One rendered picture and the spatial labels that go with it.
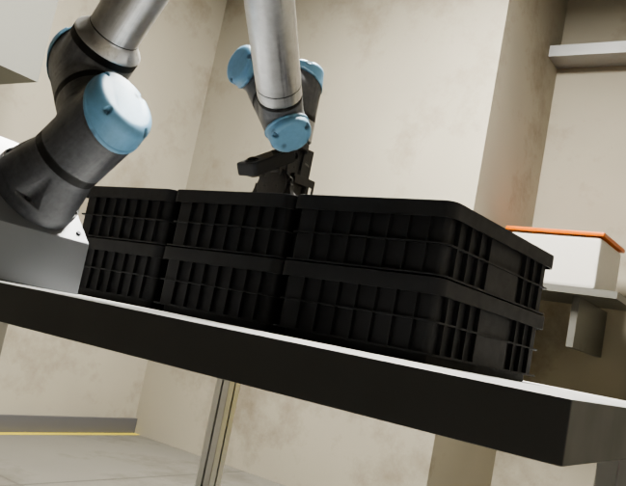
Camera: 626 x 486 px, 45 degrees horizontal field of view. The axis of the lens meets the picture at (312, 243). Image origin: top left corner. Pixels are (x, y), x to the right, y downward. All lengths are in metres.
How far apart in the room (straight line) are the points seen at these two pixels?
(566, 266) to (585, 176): 0.80
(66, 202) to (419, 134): 2.55
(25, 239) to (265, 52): 0.46
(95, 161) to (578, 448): 0.87
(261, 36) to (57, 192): 0.39
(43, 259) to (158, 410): 3.05
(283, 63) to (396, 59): 2.65
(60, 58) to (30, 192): 0.22
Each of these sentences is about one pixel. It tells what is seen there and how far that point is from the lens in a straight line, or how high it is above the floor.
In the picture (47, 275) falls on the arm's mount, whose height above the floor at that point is 0.72.
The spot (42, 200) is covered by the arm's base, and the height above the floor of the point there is 0.83.
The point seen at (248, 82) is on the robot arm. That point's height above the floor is 1.12.
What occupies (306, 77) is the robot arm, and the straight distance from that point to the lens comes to 1.42.
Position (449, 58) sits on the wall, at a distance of 3.68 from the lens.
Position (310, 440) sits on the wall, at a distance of 3.62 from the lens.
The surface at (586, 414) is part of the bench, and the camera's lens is 0.51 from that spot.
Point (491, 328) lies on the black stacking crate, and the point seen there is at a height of 0.77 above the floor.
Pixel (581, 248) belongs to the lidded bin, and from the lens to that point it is 3.41.
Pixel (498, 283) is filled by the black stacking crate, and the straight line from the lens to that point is 1.21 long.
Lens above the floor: 0.71
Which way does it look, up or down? 7 degrees up
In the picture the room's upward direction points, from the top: 11 degrees clockwise
